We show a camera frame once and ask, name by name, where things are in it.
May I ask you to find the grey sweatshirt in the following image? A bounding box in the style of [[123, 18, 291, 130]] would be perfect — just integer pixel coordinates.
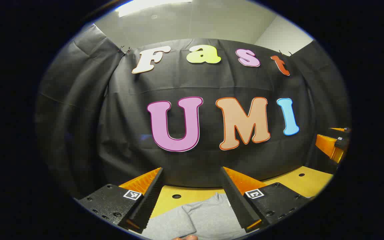
[[141, 192, 249, 240]]

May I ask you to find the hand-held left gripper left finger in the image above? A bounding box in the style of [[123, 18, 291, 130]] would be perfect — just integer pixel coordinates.
[[78, 167, 164, 234]]

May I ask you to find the black backdrop cloth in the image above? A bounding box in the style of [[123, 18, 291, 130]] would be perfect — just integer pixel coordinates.
[[35, 23, 351, 200]]

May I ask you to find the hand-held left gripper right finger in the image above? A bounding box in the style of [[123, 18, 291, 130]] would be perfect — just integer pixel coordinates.
[[219, 166, 312, 233]]

